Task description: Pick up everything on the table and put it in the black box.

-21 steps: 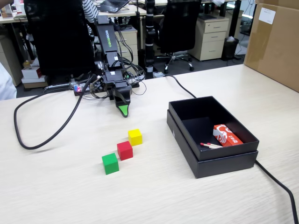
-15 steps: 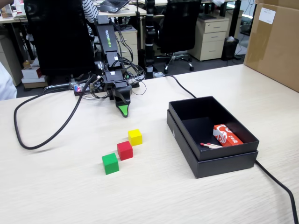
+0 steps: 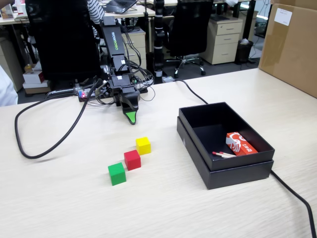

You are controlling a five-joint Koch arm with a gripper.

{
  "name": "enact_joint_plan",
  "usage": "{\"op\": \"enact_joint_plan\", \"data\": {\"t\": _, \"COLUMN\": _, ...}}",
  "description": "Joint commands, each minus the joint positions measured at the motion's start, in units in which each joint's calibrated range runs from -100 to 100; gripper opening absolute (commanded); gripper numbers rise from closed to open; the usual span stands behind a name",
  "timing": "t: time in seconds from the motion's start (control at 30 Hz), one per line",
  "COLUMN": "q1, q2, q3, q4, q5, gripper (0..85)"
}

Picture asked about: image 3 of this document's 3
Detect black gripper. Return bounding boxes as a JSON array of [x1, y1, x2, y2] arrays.
[[108, 73, 141, 125]]

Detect yellow wooden cube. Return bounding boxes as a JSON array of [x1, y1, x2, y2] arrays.
[[135, 136, 152, 156]]

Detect red wooden cube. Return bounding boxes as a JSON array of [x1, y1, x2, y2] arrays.
[[123, 149, 142, 172]]

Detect green wooden cube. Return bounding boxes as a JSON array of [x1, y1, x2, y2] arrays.
[[107, 162, 127, 186]]

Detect black cardboard box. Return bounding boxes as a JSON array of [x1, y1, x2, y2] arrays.
[[176, 101, 276, 190]]

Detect large brown cardboard box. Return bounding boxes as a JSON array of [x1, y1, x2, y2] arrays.
[[258, 0, 317, 99]]

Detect robot controller board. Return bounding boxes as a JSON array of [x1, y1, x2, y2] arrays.
[[77, 81, 149, 103]]

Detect beige drawer cabinet with lock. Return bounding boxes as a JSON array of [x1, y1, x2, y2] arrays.
[[120, 27, 148, 73]]

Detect black pole with white bands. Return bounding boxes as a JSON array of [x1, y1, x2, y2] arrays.
[[153, 0, 166, 85]]

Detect beige office desk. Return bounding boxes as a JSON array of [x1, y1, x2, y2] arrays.
[[0, 4, 157, 26]]

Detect wide black office chair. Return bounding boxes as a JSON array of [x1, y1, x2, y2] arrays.
[[24, 0, 103, 100]]

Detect black swivel office chair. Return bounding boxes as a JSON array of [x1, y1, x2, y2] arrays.
[[164, 0, 214, 79]]

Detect white boxes on floor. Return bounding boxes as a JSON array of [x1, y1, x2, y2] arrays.
[[22, 70, 51, 95]]

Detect black laptop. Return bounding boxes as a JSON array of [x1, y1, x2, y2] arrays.
[[102, 0, 138, 14]]

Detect person in striped shirt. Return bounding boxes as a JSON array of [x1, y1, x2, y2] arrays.
[[86, 0, 106, 40]]

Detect beige three-drawer cabinet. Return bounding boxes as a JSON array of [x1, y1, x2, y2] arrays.
[[199, 18, 244, 66]]

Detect orange white matchbox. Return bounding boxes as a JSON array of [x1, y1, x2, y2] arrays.
[[225, 131, 259, 157]]

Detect person in white shirt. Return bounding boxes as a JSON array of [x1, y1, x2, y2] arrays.
[[0, 65, 19, 107]]

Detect black trash bin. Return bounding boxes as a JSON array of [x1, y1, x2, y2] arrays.
[[235, 39, 255, 65]]

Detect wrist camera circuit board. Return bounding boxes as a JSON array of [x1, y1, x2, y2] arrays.
[[93, 79, 110, 98]]

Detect thick black camera cable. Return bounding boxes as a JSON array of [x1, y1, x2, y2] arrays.
[[14, 78, 103, 160]]

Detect small picture frame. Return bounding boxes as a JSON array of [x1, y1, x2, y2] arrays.
[[0, 3, 15, 20]]

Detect long black table cable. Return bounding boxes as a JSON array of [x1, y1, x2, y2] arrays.
[[170, 78, 317, 238]]

